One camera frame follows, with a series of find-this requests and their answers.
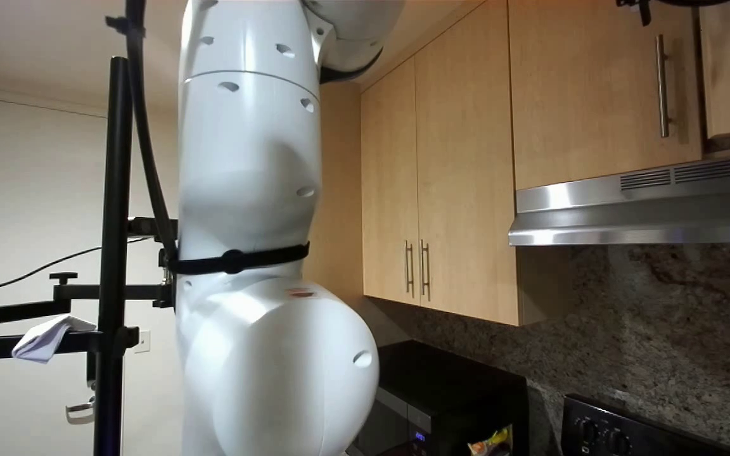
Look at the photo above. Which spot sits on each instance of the white crumpled cloth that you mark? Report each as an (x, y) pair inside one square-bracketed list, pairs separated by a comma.
[(45, 339)]

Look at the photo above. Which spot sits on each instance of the narrow wooden cabinet door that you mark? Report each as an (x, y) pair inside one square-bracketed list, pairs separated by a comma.
[(387, 190)]

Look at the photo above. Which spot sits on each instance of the black stand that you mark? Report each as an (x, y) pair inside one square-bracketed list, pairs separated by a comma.
[(115, 190)]

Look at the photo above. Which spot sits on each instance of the black microwave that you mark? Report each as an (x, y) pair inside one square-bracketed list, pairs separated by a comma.
[(447, 392)]

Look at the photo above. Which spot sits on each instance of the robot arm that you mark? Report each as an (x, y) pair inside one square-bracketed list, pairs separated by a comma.
[(251, 190)]

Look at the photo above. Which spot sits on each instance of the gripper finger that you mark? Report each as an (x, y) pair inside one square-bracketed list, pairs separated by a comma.
[(637, 6)]

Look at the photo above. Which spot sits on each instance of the white wall socket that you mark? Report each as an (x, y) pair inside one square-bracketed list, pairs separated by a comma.
[(142, 341)]

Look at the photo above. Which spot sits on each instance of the black stove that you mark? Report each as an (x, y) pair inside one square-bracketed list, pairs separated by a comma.
[(625, 437)]

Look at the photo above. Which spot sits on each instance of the metal hook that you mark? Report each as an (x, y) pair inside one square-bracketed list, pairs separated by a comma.
[(80, 413)]

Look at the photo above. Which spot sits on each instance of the yellow snack packet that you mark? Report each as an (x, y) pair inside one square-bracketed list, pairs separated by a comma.
[(493, 443)]

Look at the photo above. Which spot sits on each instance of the wide wooden cabinet door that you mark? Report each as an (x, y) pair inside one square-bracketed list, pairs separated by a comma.
[(587, 95)]

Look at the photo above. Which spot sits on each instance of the stainless steel range hood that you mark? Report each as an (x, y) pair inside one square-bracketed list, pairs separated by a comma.
[(631, 215)]

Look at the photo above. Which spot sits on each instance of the wooden wall cabinet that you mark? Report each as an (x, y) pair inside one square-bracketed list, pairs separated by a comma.
[(466, 158)]

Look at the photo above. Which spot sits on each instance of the black stove knob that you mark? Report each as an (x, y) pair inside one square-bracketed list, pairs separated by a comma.
[(618, 442), (588, 431)]

